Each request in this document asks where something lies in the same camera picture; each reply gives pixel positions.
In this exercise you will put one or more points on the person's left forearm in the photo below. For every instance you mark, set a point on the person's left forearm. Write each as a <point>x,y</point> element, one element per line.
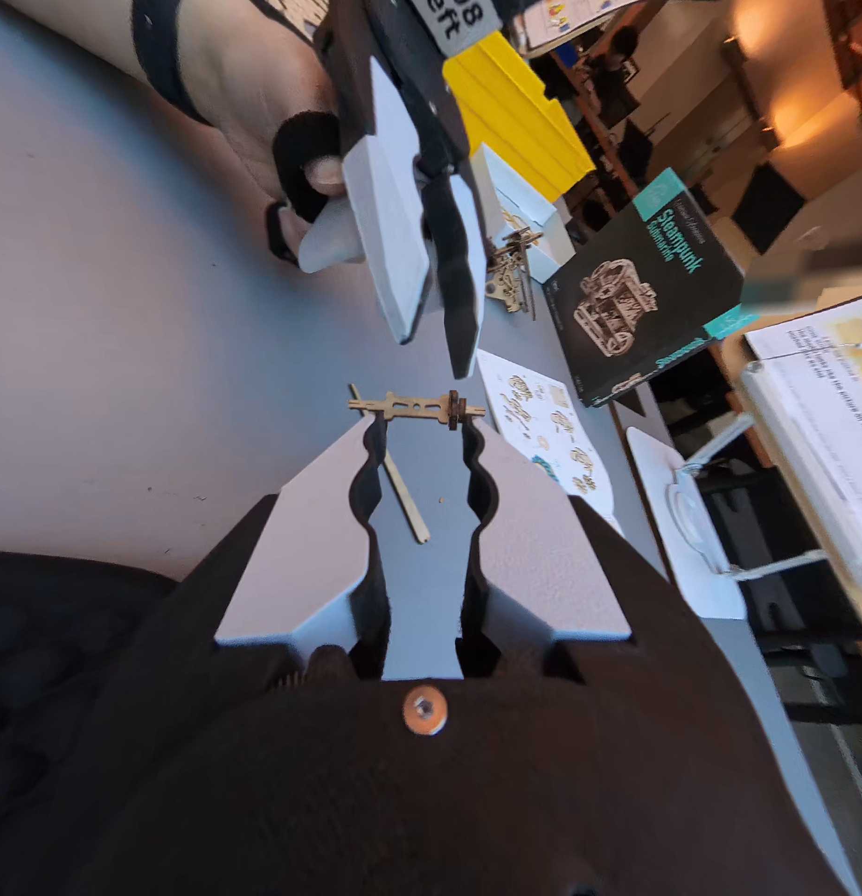
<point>88,28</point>

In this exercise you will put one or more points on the person's left hand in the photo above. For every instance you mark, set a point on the person's left hand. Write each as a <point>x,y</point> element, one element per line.
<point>263,84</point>

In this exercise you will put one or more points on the small colourful printed sheet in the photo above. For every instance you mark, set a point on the small colourful printed sheet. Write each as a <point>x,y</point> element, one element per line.
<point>564,17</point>

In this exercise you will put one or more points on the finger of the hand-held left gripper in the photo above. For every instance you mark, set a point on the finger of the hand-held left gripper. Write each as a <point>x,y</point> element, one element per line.
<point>385,210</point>
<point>469,280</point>

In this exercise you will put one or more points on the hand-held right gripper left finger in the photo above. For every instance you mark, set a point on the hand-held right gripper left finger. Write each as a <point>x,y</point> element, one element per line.
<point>298,560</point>

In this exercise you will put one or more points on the small wooden model part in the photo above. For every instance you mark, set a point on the small wooden model part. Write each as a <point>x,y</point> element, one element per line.
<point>417,406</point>

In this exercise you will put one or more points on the model instruction booklet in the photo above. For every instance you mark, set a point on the model instruction booklet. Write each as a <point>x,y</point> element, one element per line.
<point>543,420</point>

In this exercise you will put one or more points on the white cardboard tray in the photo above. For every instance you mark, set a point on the white cardboard tray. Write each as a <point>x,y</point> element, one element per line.
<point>515,189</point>

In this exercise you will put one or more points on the large printed paper sheet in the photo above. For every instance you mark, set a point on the large printed paper sheet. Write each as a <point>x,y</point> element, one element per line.
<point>823,420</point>

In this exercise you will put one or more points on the yellow plastic bin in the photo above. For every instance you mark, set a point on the yellow plastic bin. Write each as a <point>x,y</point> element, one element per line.
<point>515,119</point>

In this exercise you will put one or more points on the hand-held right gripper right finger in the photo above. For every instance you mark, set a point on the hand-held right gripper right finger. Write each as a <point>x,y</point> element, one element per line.
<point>550,560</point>

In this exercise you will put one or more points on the white document holder stand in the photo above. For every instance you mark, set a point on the white document holder stand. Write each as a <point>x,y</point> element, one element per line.
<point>683,532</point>

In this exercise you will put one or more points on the wooden gear model assembly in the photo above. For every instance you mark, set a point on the wooden gear model assembly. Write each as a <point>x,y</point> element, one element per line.
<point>508,280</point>

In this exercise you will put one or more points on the black model kit box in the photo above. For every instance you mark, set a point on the black model kit box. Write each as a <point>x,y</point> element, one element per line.
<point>648,294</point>

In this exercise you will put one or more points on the thin wooden stick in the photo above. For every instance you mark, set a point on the thin wooden stick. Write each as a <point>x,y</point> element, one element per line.
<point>410,504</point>

